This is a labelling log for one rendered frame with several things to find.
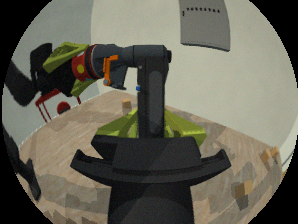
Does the small tan block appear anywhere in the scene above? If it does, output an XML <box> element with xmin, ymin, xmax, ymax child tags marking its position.
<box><xmin>261</xmin><ymin>149</ymin><xmax>271</xmax><ymax>163</ymax></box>
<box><xmin>271</xmin><ymin>146</ymin><xmax>279</xmax><ymax>158</ymax></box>
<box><xmin>235</xmin><ymin>180</ymin><xmax>253</xmax><ymax>199</ymax></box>
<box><xmin>122</xmin><ymin>98</ymin><xmax>131</xmax><ymax>109</ymax></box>

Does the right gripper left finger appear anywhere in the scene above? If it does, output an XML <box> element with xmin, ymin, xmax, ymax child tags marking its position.
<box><xmin>95</xmin><ymin>108</ymin><xmax>138</xmax><ymax>137</ymax></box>

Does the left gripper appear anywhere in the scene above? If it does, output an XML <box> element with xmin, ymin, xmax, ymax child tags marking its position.
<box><xmin>39</xmin><ymin>42</ymin><xmax>99</xmax><ymax>97</ymax></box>

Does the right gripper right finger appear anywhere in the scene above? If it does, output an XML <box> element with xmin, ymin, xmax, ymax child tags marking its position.
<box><xmin>164</xmin><ymin>109</ymin><xmax>207</xmax><ymax>147</ymax></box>

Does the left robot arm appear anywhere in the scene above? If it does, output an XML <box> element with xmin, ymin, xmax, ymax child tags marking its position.
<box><xmin>2</xmin><ymin>43</ymin><xmax>52</xmax><ymax>201</ymax></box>

